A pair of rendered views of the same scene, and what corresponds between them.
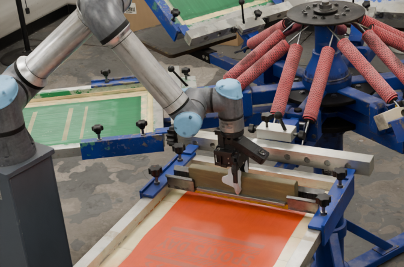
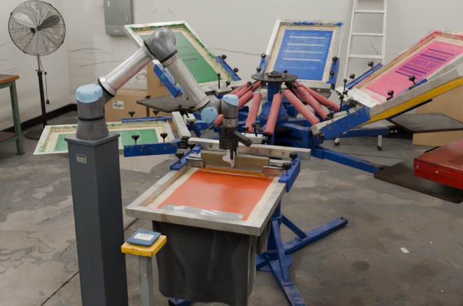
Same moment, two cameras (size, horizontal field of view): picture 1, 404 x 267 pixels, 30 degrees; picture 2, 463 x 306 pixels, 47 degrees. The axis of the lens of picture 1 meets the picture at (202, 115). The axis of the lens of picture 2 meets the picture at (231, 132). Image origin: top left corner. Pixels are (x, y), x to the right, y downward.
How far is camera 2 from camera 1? 0.68 m
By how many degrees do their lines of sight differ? 13
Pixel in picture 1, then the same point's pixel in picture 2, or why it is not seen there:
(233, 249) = (234, 194)
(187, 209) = (200, 177)
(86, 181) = not seen: hidden behind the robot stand
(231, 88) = (233, 98)
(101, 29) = (162, 53)
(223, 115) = (227, 115)
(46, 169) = (114, 146)
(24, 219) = (100, 176)
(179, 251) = (200, 194)
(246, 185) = (238, 161)
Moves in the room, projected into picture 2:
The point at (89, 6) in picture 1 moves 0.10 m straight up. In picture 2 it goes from (156, 39) to (154, 16)
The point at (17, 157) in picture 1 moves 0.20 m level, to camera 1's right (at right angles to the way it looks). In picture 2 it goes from (99, 135) to (143, 132)
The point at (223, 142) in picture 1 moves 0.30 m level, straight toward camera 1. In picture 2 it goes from (225, 134) to (235, 153)
